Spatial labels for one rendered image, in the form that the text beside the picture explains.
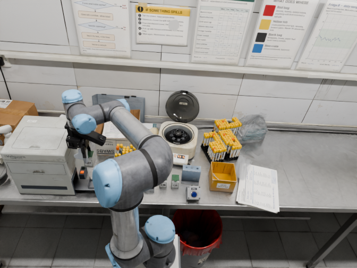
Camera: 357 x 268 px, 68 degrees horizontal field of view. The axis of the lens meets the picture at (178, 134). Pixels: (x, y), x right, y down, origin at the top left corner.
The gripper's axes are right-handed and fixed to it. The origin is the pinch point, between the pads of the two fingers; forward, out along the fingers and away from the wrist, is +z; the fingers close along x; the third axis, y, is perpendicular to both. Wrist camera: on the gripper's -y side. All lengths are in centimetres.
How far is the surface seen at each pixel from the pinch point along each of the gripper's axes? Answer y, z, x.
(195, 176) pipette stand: -53, 19, -8
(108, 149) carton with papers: -2.7, 19.6, -25.1
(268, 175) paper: -98, 23, -15
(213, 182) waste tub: -63, 17, -2
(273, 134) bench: -113, 25, -55
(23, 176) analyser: 30.7, 10.5, 5.2
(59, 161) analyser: 11.8, -0.8, 4.6
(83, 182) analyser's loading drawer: 6.1, 20.7, -1.2
